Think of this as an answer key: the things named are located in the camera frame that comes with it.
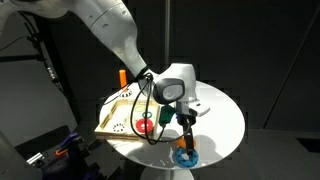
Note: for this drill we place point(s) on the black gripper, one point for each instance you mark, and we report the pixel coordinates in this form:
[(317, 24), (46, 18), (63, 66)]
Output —
[(185, 122)]

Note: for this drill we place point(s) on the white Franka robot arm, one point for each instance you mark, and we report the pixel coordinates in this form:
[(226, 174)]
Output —
[(110, 26)]

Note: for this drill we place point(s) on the wooden tray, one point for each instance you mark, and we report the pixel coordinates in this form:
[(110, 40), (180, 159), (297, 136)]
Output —
[(110, 131)]

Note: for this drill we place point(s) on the white wrist mounted box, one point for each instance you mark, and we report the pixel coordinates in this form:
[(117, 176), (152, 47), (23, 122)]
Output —
[(200, 109)]

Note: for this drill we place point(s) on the black and white striped base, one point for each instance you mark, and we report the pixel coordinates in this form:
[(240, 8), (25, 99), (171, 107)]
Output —
[(126, 94)]

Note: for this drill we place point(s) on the orange peg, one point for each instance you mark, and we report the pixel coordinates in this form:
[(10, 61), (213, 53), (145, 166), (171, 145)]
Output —
[(123, 78)]

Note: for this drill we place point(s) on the grey vertical pole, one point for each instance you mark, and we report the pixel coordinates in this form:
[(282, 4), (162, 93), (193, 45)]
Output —
[(167, 30)]

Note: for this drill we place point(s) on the purple clamp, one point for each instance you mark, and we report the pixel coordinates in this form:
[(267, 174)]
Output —
[(71, 141)]

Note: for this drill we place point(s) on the orange clip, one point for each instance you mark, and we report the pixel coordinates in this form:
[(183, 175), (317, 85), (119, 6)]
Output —
[(61, 152)]

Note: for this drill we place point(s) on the silver metal block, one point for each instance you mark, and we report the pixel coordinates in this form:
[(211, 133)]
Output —
[(35, 159)]

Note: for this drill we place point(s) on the green wrist mount bracket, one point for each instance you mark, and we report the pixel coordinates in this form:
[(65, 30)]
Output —
[(165, 115)]

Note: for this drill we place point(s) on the white table pedestal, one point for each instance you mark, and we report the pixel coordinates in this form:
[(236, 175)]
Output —
[(166, 175)]

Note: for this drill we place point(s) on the black camera stand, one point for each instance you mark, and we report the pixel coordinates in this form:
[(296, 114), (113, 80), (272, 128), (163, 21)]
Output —
[(40, 50)]

